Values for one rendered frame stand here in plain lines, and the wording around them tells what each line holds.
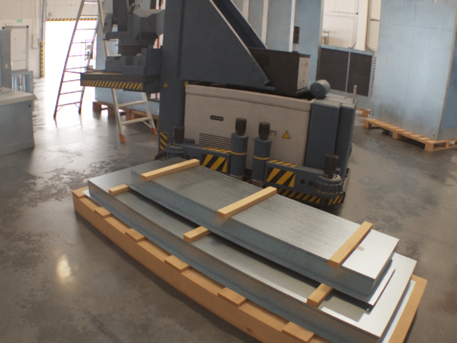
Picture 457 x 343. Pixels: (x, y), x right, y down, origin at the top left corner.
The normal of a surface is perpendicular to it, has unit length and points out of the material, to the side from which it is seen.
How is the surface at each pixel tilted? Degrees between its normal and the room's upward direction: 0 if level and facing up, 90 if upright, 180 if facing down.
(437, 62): 90
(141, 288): 0
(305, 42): 90
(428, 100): 90
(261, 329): 90
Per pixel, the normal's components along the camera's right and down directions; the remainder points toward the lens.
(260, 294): -0.66, 0.22
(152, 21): 0.15, 0.36
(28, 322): 0.07, -0.93
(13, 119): 0.79, 0.26
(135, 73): -0.41, 0.30
